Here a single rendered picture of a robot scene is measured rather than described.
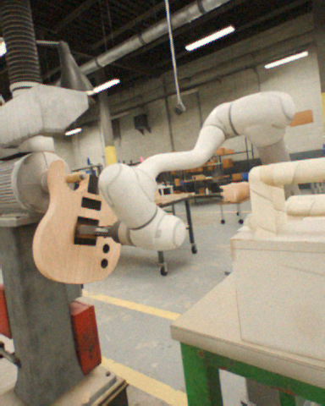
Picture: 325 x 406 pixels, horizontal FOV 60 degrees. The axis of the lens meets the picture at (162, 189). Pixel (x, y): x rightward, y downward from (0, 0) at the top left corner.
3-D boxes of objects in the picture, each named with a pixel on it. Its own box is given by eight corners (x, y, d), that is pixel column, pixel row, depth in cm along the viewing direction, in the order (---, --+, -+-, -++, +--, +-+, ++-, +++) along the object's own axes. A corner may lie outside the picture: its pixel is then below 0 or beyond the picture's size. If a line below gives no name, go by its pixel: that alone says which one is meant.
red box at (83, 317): (55, 361, 149) (45, 294, 147) (75, 348, 159) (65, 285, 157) (84, 377, 134) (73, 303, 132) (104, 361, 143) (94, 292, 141)
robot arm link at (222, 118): (194, 124, 109) (224, 116, 100) (211, 99, 119) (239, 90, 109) (208, 150, 115) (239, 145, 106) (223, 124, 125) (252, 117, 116)
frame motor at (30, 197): (-19, 220, 128) (-28, 164, 126) (38, 210, 149) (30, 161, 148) (24, 220, 103) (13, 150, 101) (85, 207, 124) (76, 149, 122)
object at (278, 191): (267, 226, 51) (261, 174, 50) (271, 222, 53) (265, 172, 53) (285, 226, 49) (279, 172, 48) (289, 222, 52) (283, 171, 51)
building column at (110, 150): (111, 212, 1115) (90, 59, 1084) (118, 211, 1148) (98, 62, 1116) (118, 212, 1090) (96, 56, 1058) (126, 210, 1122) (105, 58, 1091)
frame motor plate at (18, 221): (-20, 226, 131) (-20, 218, 131) (30, 216, 150) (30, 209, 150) (16, 227, 109) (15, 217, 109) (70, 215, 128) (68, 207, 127)
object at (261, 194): (252, 238, 44) (245, 178, 44) (258, 233, 47) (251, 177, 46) (273, 238, 42) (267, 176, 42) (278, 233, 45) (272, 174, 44)
